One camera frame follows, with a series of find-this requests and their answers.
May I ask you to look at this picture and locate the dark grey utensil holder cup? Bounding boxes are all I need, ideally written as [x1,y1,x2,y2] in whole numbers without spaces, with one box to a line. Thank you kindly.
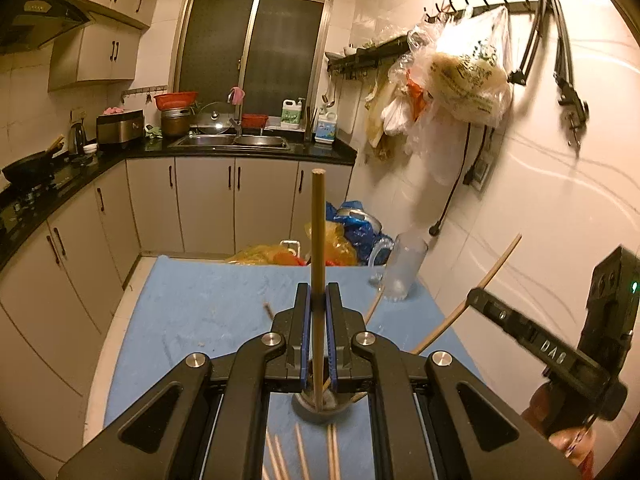
[292,390,352,426]

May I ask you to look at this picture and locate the electric kettle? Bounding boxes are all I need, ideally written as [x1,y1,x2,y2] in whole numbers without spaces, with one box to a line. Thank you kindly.
[68,119,87,156]

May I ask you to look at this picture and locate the black power cable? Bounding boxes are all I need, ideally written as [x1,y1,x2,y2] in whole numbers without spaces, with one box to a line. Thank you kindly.
[428,123,474,238]

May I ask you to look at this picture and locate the hanging plastic bags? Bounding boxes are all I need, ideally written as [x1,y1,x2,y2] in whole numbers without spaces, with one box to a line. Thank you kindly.
[367,8,512,185]

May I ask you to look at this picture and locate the black wall hook rack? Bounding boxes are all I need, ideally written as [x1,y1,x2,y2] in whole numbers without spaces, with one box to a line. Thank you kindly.
[328,0,538,78]

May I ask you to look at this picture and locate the black wok pan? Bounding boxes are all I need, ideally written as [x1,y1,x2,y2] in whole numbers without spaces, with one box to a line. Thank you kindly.
[2,134,64,185]

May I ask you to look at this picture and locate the red plastic basin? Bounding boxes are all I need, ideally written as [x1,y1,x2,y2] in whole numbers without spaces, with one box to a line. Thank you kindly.
[154,91,198,112]

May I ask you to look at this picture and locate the dark cooking pot under basin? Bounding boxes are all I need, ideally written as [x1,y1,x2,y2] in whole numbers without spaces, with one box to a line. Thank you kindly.
[160,107,193,138]

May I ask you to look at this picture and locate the small red bowl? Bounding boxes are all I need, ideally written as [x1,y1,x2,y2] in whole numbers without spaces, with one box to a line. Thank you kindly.
[241,114,269,129]

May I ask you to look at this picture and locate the yellow plastic bag on floor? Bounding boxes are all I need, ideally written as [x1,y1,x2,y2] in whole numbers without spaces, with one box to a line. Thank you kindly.
[224,220,358,266]

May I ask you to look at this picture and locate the wooden chopstick bundle middle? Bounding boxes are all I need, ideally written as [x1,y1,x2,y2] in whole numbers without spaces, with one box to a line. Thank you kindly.
[330,424,341,480]

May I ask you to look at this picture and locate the glass pot lid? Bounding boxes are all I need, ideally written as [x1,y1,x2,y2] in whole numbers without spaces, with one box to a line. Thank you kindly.
[191,102,238,134]

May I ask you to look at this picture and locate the dark sliding window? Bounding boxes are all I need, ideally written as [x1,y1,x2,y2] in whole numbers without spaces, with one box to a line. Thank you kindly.
[174,0,331,116]

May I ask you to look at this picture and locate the white detergent jug blue label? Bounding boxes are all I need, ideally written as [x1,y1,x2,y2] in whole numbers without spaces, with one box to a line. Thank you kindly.
[314,112,337,144]

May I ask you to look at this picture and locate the black range hood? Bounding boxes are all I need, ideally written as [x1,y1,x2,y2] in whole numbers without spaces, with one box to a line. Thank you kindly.
[1,0,89,55]

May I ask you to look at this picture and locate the black kitchen countertop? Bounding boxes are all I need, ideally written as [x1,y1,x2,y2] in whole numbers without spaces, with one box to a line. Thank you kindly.
[0,131,359,271]

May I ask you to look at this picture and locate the person's right hand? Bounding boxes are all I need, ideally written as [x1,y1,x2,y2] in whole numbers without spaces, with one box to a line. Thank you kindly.
[522,384,596,479]

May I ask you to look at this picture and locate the white detergent jug green label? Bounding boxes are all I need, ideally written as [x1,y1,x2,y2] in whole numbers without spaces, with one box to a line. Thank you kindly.
[280,99,303,130]

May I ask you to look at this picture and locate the blue plastic bag on floor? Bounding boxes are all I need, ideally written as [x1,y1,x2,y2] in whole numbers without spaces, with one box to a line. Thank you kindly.
[326,200,390,266]

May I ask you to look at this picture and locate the clear glass pitcher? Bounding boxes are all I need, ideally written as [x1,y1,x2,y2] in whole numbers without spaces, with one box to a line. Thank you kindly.
[368,229,428,301]

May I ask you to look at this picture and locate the blue towel table cloth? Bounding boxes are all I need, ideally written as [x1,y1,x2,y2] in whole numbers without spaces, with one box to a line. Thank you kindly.
[102,253,484,480]

